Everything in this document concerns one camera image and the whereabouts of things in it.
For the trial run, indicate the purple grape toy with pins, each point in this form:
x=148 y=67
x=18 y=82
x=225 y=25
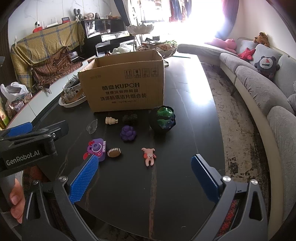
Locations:
x=128 y=132

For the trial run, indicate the white security camera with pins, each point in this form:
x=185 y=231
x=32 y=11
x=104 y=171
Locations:
x=37 y=25

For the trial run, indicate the white low cabinet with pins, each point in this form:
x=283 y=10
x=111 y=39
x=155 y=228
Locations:
x=37 y=102

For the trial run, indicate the red desk clock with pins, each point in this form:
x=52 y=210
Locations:
x=66 y=20

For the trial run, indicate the black desktop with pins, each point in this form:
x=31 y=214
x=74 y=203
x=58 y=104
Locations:
x=185 y=115

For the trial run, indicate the striped cushion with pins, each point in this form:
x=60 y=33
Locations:
x=292 y=100

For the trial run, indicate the printed cardboard box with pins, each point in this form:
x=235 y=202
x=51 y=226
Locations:
x=120 y=92

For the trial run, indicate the dark green toy tank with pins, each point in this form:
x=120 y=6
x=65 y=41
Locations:
x=129 y=118

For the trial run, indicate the hanging clothes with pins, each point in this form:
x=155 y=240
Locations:
x=175 y=9

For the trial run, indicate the red starfish plush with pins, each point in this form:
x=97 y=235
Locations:
x=247 y=53

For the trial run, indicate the brown patterned cloth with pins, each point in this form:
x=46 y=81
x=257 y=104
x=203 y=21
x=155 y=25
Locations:
x=55 y=64

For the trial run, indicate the patterned ceramic bowl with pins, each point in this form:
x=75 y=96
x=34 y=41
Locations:
x=70 y=89

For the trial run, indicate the grey sofa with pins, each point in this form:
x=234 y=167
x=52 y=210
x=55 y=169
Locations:
x=254 y=81

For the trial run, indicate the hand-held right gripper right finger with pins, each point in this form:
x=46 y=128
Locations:
x=203 y=178

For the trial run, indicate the grey rabbit figure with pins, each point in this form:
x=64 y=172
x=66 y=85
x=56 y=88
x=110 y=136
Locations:
x=77 y=15

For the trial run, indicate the yellow plaid blanket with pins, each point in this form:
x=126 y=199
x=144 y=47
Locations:
x=46 y=39

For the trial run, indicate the person's left hand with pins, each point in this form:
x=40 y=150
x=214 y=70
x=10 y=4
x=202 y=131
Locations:
x=16 y=194

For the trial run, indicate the beige toy figure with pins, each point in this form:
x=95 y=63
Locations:
x=110 y=120

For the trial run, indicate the navy round cushion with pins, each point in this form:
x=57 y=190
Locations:
x=266 y=64

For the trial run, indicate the white router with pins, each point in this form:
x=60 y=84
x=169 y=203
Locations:
x=52 y=24

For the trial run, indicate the purple toy camera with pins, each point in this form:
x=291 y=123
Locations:
x=98 y=148

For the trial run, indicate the brown plush toy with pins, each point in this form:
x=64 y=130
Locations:
x=261 y=39

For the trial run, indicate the small plush bear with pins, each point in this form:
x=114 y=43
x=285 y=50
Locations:
x=88 y=16

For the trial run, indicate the patterned rug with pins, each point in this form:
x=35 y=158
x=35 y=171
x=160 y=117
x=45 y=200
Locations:
x=231 y=115

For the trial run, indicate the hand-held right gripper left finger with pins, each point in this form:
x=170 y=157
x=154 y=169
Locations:
x=84 y=178

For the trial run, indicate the pink toy dog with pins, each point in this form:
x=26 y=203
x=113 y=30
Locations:
x=149 y=156

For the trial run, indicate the packaged snacks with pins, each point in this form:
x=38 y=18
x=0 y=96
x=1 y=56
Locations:
x=19 y=104

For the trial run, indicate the pink plush toy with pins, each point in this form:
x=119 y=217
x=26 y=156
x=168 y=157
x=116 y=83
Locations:
x=225 y=44

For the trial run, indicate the white knitted cloth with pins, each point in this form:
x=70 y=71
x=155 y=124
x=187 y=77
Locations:
x=122 y=49

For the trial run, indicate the brown toy football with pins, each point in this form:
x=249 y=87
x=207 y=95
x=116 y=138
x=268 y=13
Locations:
x=114 y=152

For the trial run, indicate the green ball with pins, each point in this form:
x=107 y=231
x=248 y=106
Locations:
x=164 y=118

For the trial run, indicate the black glossy cabinet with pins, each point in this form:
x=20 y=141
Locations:
x=104 y=27

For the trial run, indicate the white tiered fruit stand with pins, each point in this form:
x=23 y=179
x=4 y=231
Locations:
x=140 y=29

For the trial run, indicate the white plastic bag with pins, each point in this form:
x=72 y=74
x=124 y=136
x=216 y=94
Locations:
x=13 y=90

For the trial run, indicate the purple curtain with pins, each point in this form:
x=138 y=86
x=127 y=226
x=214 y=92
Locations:
x=229 y=16

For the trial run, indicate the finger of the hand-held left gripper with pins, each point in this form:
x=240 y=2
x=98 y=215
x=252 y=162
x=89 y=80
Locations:
x=20 y=129
x=54 y=128

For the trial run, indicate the clear plastic piece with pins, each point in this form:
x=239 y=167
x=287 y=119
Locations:
x=92 y=126

